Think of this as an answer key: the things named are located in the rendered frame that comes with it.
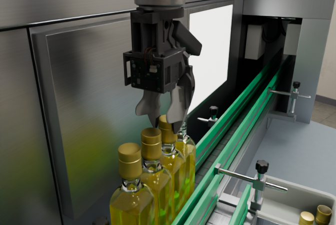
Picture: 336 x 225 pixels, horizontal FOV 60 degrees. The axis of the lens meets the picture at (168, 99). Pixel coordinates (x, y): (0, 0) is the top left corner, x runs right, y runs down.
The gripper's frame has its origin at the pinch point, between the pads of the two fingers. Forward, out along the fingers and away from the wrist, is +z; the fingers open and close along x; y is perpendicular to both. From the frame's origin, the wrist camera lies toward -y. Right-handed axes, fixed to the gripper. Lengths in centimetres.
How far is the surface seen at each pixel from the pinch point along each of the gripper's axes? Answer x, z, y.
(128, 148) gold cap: -0.1, -0.8, 11.5
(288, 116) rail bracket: 13, 30, -81
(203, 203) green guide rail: 6.0, 19.5, -4.7
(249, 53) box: -14, 13, -113
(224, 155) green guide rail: 3.6, 19.6, -24.2
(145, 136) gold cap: 0.1, -0.7, 7.3
